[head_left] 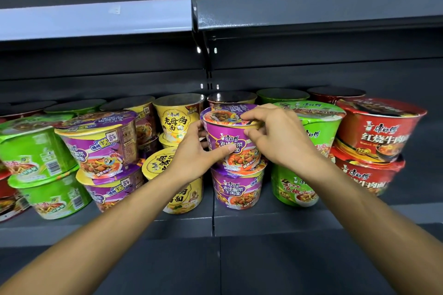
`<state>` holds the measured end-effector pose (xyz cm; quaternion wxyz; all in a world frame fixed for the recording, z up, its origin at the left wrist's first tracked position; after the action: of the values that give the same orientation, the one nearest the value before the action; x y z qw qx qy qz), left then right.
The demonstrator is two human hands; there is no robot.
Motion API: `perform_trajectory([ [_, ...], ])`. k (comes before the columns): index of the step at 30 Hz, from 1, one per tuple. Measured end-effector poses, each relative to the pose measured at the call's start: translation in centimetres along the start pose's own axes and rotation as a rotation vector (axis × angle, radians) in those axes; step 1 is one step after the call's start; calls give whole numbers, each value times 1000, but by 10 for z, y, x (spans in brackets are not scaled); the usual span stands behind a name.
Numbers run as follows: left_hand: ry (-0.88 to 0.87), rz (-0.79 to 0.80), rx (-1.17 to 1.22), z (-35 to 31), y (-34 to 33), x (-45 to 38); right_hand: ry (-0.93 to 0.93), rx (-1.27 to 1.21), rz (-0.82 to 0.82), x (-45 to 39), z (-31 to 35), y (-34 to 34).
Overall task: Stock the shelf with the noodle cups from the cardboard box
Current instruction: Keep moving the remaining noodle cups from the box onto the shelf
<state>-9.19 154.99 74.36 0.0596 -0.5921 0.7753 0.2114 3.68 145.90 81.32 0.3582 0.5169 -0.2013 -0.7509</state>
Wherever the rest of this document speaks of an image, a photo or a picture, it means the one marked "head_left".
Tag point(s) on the person's right hand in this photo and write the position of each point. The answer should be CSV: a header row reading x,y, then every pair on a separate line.
x,y
287,139

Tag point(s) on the person's left hand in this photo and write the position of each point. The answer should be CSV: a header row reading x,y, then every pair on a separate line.
x,y
193,161

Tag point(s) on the person's right forearm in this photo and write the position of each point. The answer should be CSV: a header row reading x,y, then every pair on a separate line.
x,y
380,236

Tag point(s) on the purple cup noodle bowl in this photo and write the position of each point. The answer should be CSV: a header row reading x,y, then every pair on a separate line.
x,y
221,125
142,122
110,191
149,148
238,187
232,97
100,146

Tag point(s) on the dark metal store shelving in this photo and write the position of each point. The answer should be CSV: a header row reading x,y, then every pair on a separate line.
x,y
311,56

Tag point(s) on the person's left forearm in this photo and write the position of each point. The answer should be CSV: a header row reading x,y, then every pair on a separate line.
x,y
86,246

